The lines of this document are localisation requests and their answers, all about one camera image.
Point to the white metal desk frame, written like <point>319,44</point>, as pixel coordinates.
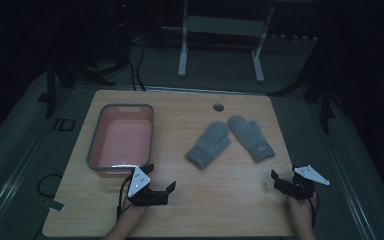
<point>225,26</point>

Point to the person's left hand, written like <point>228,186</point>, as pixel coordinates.
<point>130,208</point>

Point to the round grey table grommet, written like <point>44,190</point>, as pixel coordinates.
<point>218,107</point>

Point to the person's right hand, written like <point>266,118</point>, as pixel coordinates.
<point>299,207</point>

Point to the plain grey mitten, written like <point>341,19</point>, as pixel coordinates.
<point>210,145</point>

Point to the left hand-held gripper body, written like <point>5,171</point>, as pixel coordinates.
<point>139,181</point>

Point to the grey tape strip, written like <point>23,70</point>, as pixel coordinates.
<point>54,205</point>

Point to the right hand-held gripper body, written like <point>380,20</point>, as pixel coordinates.
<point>300,188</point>

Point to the grey mitten with label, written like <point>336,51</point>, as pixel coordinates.
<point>248,135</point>

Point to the pink basin with grey rim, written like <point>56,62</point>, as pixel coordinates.
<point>123,140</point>

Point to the black metal stand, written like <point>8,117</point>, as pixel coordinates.
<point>50,90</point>
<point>326,106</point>

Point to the black square floor bracket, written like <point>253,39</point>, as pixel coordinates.
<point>59,124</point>

